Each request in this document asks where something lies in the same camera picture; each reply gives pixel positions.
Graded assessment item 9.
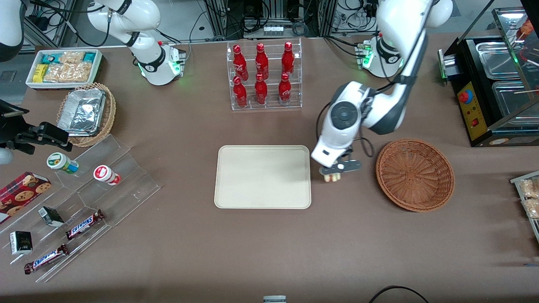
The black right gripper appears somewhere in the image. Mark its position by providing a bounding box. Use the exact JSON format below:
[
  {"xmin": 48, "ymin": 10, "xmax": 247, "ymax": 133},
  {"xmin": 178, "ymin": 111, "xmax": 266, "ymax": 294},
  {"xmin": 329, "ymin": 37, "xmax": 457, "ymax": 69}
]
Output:
[{"xmin": 0, "ymin": 99, "xmax": 73, "ymax": 154}]

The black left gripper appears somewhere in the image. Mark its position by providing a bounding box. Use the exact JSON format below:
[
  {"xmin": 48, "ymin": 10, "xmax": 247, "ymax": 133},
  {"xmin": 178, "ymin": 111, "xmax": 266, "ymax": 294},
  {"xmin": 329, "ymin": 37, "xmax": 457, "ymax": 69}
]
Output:
[{"xmin": 336, "ymin": 146, "xmax": 355, "ymax": 166}]

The brown round wicker basket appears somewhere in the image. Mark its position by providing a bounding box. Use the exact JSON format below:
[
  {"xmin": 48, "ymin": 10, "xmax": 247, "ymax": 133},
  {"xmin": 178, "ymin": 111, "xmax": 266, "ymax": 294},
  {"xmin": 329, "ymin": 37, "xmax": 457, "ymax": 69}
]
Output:
[{"xmin": 376, "ymin": 139, "xmax": 455, "ymax": 213}]

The light wicker basket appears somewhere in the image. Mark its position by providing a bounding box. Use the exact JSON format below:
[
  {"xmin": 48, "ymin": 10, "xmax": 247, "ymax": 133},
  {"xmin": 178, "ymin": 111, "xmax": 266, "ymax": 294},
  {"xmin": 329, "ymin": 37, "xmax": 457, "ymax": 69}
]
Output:
[{"xmin": 56, "ymin": 82, "xmax": 117, "ymax": 148}]

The beige rectangular tray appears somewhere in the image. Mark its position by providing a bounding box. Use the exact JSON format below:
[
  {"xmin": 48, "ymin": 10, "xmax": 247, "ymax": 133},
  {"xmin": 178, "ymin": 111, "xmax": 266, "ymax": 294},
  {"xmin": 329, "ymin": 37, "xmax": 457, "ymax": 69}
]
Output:
[{"xmin": 214, "ymin": 145, "xmax": 312, "ymax": 210}]

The grey metal snack tray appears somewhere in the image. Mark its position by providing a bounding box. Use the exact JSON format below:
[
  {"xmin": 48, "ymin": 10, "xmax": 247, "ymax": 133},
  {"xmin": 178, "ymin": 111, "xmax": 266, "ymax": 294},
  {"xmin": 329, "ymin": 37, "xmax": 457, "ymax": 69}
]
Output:
[{"xmin": 510, "ymin": 170, "xmax": 539, "ymax": 245}]

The green label yogurt cup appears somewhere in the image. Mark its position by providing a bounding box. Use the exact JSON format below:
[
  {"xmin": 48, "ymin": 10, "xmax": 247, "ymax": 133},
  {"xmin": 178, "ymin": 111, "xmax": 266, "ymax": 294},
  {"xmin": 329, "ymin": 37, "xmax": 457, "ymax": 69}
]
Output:
[{"xmin": 46, "ymin": 152, "xmax": 80, "ymax": 175}]

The yellow snack pack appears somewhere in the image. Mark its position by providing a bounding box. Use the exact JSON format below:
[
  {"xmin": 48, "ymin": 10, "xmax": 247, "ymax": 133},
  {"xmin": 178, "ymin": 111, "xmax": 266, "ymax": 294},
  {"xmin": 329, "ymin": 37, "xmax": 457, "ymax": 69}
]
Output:
[{"xmin": 32, "ymin": 64, "xmax": 49, "ymax": 84}]

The silver foil container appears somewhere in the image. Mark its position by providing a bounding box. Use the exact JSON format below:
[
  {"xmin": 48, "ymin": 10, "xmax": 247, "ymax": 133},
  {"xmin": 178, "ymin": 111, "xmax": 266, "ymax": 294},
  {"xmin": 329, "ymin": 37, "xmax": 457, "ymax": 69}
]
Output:
[{"xmin": 57, "ymin": 88, "xmax": 107, "ymax": 136}]

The large clear cracker bag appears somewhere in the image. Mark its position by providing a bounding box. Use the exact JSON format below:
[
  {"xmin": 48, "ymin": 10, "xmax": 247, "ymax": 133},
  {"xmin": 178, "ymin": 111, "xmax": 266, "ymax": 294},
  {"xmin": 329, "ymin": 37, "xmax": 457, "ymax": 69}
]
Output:
[{"xmin": 43, "ymin": 62, "xmax": 92, "ymax": 83}]

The red cookie box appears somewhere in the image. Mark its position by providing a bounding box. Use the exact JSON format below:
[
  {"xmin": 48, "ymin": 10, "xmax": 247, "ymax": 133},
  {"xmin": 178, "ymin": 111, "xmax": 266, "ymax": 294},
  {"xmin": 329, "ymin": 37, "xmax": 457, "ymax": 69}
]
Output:
[{"xmin": 0, "ymin": 171, "xmax": 52, "ymax": 225}]

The small clear cracker bag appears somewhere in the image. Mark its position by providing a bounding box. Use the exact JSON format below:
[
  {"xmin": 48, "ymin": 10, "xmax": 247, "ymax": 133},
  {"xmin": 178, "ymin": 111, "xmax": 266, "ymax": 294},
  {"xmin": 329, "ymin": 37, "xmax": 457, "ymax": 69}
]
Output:
[{"xmin": 59, "ymin": 51, "xmax": 85, "ymax": 66}]

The white plastic snack bin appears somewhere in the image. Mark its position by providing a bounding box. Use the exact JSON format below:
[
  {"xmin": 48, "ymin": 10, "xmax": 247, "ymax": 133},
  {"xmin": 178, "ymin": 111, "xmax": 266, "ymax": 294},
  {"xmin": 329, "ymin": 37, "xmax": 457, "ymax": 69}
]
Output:
[{"xmin": 26, "ymin": 49, "xmax": 103, "ymax": 90}]

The red label yogurt cup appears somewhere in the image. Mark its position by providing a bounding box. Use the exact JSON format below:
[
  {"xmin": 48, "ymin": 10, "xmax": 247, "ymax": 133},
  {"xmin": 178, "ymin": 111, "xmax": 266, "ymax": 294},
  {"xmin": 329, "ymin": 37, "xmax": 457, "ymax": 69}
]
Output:
[{"xmin": 93, "ymin": 165, "xmax": 122, "ymax": 186}]

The clear acrylic bottle rack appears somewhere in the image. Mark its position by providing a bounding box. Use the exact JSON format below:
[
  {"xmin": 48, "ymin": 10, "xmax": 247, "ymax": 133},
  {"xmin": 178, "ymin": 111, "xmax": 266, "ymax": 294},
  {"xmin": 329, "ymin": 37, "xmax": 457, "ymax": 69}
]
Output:
[{"xmin": 226, "ymin": 38, "xmax": 303, "ymax": 112}]

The red cola bottle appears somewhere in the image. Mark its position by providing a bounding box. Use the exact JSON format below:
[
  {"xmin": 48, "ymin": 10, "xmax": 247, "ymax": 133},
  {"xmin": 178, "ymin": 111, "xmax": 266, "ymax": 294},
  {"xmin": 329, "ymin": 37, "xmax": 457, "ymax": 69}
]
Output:
[
  {"xmin": 232, "ymin": 76, "xmax": 248, "ymax": 108},
  {"xmin": 281, "ymin": 41, "xmax": 296, "ymax": 77},
  {"xmin": 278, "ymin": 73, "xmax": 292, "ymax": 105},
  {"xmin": 232, "ymin": 45, "xmax": 249, "ymax": 81},
  {"xmin": 255, "ymin": 43, "xmax": 270, "ymax": 80},
  {"xmin": 254, "ymin": 74, "xmax": 269, "ymax": 106}
]

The small black box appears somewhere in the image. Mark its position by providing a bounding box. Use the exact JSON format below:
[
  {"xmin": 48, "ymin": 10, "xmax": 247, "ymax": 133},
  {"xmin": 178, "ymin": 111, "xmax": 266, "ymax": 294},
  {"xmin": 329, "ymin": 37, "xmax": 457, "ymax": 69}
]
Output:
[
  {"xmin": 9, "ymin": 231, "xmax": 33, "ymax": 256},
  {"xmin": 38, "ymin": 206, "xmax": 65, "ymax": 228}
]

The clear acrylic stepped display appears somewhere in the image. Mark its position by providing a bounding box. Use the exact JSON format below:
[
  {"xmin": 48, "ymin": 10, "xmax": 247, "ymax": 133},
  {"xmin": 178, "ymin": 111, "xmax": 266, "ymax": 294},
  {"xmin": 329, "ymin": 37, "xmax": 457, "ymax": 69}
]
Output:
[{"xmin": 0, "ymin": 134, "xmax": 162, "ymax": 284}]

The brown Snickers bar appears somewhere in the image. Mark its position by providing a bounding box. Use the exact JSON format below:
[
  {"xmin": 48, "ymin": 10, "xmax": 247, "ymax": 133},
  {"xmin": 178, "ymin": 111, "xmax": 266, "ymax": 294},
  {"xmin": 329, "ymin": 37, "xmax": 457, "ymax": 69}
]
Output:
[
  {"xmin": 24, "ymin": 244, "xmax": 69, "ymax": 275},
  {"xmin": 66, "ymin": 209, "xmax": 105, "ymax": 241}
]

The black food warmer appliance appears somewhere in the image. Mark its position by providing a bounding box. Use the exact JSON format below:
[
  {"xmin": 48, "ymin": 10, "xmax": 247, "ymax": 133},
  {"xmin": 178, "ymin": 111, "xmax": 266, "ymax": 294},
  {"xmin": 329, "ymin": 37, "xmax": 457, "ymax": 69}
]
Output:
[{"xmin": 438, "ymin": 6, "xmax": 539, "ymax": 148}]

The steel warmer pan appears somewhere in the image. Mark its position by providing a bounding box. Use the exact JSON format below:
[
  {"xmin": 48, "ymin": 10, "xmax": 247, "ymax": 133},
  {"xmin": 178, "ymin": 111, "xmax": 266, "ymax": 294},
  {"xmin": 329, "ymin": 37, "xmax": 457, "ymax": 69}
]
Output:
[
  {"xmin": 475, "ymin": 41, "xmax": 521, "ymax": 81},
  {"xmin": 491, "ymin": 80, "xmax": 539, "ymax": 121}
]

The clear pastry bag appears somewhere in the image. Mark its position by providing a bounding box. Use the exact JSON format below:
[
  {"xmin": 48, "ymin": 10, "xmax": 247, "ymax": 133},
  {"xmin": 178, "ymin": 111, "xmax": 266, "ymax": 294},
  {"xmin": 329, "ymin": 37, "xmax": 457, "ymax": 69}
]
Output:
[
  {"xmin": 518, "ymin": 178, "xmax": 539, "ymax": 199},
  {"xmin": 521, "ymin": 198, "xmax": 539, "ymax": 220}
]

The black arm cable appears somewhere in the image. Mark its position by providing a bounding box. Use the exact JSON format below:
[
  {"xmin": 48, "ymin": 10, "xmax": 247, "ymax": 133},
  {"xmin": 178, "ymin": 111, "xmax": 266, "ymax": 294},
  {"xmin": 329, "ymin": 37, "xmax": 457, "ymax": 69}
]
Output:
[{"xmin": 315, "ymin": 0, "xmax": 437, "ymax": 159}]

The black table cable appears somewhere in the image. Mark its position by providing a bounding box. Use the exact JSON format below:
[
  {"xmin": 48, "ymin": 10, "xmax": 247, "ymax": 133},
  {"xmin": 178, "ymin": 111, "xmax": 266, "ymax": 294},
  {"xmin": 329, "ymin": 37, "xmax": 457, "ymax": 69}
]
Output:
[{"xmin": 369, "ymin": 285, "xmax": 430, "ymax": 303}]

